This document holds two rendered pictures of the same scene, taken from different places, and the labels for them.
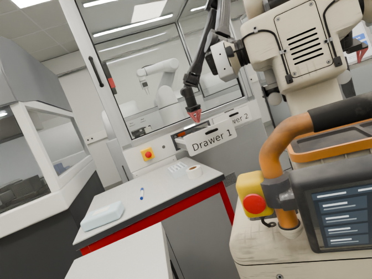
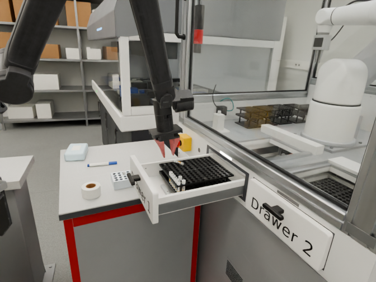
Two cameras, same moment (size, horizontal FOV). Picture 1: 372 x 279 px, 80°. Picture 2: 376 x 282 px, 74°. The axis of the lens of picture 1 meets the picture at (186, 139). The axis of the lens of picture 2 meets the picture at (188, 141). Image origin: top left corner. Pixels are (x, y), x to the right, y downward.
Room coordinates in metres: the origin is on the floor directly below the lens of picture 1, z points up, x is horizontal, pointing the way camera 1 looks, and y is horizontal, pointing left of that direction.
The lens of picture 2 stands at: (1.16, -0.89, 1.32)
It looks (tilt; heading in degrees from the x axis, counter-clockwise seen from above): 20 degrees down; 78
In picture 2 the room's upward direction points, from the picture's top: 3 degrees clockwise
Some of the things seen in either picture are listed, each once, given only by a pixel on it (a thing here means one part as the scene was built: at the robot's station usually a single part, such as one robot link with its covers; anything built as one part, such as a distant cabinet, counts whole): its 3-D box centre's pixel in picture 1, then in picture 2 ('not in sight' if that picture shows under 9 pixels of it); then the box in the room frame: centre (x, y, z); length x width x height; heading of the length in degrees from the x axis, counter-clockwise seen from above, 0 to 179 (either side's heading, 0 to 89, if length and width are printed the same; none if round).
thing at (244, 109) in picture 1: (232, 119); (281, 217); (1.56, -0.36, 0.87); 0.29 x 0.02 x 0.11; 104
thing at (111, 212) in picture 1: (103, 215); (76, 151); (0.85, 0.42, 0.78); 0.15 x 0.10 x 0.04; 92
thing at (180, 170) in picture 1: (177, 170); (126, 178); (1.11, 0.09, 0.78); 0.12 x 0.08 x 0.04; 13
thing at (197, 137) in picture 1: (210, 137); (142, 185); (1.17, -0.13, 0.87); 0.29 x 0.02 x 0.11; 104
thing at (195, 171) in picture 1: (194, 171); (91, 190); (0.98, 0.02, 0.78); 0.07 x 0.07 x 0.04
